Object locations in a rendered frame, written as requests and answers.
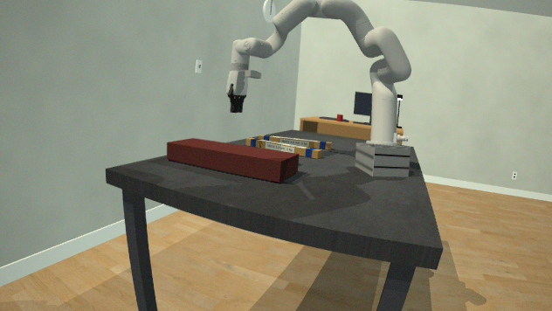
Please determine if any orange pack with white label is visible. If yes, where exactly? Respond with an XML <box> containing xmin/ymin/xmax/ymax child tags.
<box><xmin>259</xmin><ymin>135</ymin><xmax>332</xmax><ymax>150</ymax></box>
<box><xmin>246</xmin><ymin>138</ymin><xmax>322</xmax><ymax>159</ymax></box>

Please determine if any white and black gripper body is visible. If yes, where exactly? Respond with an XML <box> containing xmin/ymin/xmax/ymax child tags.
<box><xmin>226</xmin><ymin>70</ymin><xmax>248</xmax><ymax>95</ymax></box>

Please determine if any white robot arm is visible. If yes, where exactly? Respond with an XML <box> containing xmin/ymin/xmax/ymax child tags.
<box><xmin>231</xmin><ymin>0</ymin><xmax>411</xmax><ymax>146</ymax></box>

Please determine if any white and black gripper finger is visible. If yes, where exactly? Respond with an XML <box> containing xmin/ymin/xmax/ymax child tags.
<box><xmin>228</xmin><ymin>84</ymin><xmax>238</xmax><ymax>113</ymax></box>
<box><xmin>237</xmin><ymin>95</ymin><xmax>246</xmax><ymax>113</ymax></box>

